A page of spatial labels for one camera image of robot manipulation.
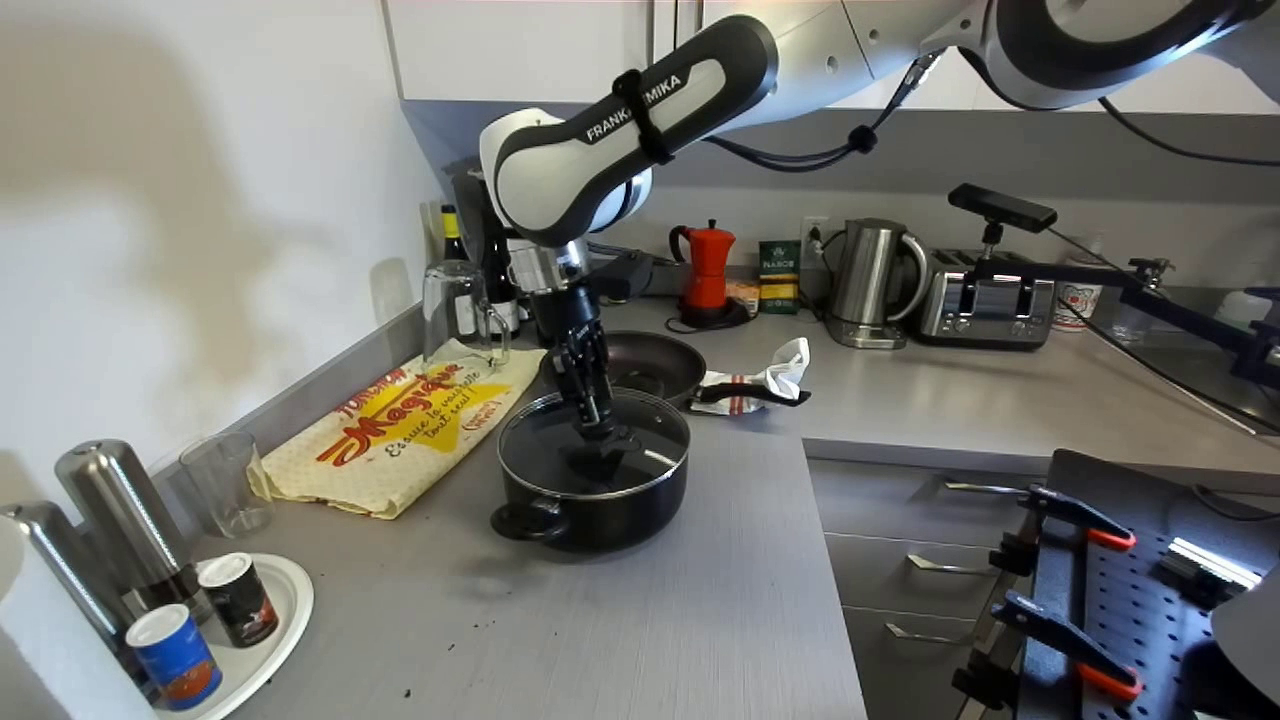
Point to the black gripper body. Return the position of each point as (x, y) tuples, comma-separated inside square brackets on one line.
[(577, 343)]

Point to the glass pot lid black knob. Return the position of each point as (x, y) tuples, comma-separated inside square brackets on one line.
[(654, 461)]

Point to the white black Franka arm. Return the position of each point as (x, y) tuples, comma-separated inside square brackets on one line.
[(603, 161)]

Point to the black cooking pot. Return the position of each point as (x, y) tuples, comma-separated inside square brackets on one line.
[(603, 522)]

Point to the red moka pot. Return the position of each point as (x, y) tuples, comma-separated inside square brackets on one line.
[(705, 265)]

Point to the black frying pan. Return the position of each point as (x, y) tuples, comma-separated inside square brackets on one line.
[(656, 361)]

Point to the dark wine bottle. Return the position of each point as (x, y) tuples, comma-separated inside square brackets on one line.
[(502, 305)]

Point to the wine bottle yellow cap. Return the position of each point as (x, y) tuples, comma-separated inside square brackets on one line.
[(456, 292)]

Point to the upturned clear drinking glass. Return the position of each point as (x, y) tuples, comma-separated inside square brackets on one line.
[(435, 314)]

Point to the black round trivet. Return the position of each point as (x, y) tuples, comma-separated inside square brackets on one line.
[(733, 317)]

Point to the black coffee machine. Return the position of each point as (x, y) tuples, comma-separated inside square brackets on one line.
[(466, 193)]

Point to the yellow red dish towel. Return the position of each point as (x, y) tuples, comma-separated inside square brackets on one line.
[(401, 441)]

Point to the white towel red stripes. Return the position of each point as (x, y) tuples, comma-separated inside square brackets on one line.
[(791, 361)]

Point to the green tea box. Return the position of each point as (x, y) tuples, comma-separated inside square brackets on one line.
[(780, 278)]

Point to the stainless steel kettle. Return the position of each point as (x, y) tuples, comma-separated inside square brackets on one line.
[(866, 281)]

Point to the grey drawer cabinet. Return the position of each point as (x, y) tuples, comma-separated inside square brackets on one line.
[(883, 534)]

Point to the white round plate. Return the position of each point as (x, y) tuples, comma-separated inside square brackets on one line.
[(287, 603)]

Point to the small clear glass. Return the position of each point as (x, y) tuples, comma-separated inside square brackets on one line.
[(221, 486)]

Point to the black white spice can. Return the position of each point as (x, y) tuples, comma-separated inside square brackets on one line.
[(240, 606)]

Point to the silver toaster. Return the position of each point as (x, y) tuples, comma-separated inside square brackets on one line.
[(993, 314)]

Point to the tall steel mill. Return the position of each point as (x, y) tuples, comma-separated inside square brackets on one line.
[(62, 565), (123, 513)]

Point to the blue spice can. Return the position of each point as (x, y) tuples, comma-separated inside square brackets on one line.
[(179, 660)]

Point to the black perforated mounting board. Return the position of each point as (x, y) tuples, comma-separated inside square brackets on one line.
[(1145, 624)]

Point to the black camera on stand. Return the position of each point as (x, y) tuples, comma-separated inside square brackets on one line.
[(1001, 204)]

